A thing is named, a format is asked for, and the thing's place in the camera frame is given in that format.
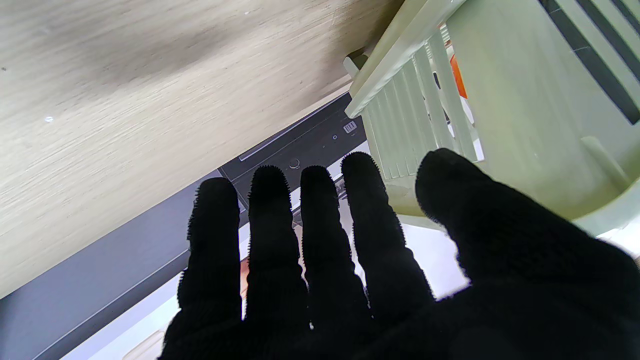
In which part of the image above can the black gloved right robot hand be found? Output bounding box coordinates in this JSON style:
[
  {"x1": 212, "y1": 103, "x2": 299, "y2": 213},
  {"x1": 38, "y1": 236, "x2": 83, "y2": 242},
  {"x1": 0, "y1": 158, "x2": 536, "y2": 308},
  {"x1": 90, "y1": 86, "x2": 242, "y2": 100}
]
[{"x1": 157, "y1": 147, "x2": 640, "y2": 360}]

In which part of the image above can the orange plastic bowl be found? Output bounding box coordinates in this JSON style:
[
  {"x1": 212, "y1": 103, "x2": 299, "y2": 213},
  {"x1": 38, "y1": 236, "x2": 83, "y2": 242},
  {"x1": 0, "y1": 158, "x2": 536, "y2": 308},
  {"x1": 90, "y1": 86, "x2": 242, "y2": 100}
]
[{"x1": 449, "y1": 54, "x2": 468, "y2": 100}]

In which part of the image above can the green plastic dish rack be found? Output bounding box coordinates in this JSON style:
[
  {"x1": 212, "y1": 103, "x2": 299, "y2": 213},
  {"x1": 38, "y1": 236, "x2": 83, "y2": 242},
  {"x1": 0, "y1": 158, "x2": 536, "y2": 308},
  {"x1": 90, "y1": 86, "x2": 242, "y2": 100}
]
[{"x1": 344, "y1": 0, "x2": 640, "y2": 236}]

